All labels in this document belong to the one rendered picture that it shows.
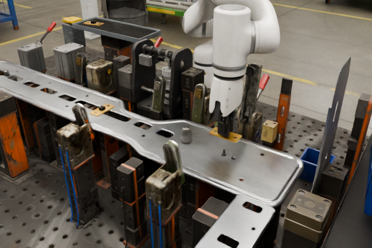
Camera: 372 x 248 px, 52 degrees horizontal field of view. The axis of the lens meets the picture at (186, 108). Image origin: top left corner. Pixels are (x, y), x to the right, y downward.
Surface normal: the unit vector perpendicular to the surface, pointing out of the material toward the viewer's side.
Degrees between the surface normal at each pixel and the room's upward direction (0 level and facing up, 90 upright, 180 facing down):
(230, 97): 90
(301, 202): 0
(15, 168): 90
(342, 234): 0
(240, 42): 89
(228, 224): 0
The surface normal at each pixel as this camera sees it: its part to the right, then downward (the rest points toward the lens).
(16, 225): 0.00, -0.88
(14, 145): 0.84, 0.26
